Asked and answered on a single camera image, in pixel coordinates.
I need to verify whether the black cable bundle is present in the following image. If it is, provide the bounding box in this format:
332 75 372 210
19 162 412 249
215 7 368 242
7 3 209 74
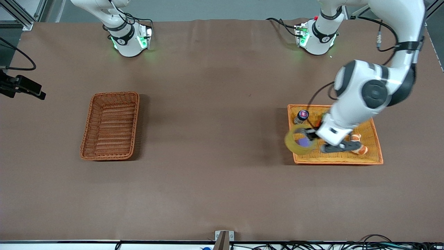
114 234 444 250

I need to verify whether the black cable to left gripper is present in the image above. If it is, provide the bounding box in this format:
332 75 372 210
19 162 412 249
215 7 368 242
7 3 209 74
307 82 339 130

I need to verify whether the brown table cover sheet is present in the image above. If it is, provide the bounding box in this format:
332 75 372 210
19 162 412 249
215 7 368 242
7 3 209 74
0 19 444 242

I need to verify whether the black cable to gripper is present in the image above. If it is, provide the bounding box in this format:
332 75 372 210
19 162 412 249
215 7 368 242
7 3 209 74
0 36 37 72
307 82 339 130

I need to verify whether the orange yellow wicker basket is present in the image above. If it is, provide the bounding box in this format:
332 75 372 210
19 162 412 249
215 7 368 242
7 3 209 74
287 104 384 165

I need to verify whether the black cable to right gripper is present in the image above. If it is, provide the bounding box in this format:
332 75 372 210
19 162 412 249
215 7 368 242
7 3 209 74
0 36 37 72

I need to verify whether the black cable at arm base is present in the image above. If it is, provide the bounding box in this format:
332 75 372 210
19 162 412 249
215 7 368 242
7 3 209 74
266 17 299 37
108 0 154 34

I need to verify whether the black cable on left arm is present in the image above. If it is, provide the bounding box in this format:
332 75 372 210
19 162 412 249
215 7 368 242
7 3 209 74
357 16 400 53

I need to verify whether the black cable at left arm base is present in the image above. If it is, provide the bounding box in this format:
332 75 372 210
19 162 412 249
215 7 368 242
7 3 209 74
266 17 299 37

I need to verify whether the metal bracket at table edge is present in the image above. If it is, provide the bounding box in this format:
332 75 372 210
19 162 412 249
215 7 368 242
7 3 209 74
215 230 235 250

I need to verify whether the brown wicker basket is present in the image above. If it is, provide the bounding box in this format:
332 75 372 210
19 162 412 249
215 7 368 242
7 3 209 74
80 91 140 161

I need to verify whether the small jar with printed lid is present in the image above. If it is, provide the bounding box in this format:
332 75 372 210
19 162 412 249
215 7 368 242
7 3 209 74
294 110 310 126

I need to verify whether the toy croissant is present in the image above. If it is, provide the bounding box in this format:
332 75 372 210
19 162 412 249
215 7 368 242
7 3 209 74
350 134 369 156

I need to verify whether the aluminium frame profile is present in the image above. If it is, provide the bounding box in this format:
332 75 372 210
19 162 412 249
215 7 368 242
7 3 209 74
0 0 47 30

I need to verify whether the clear yellowish tape roll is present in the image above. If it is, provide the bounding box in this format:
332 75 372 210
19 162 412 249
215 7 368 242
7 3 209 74
284 124 319 155

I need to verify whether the black cable at right arm base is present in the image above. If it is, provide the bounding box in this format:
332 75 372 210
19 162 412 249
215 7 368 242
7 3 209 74
108 0 154 34

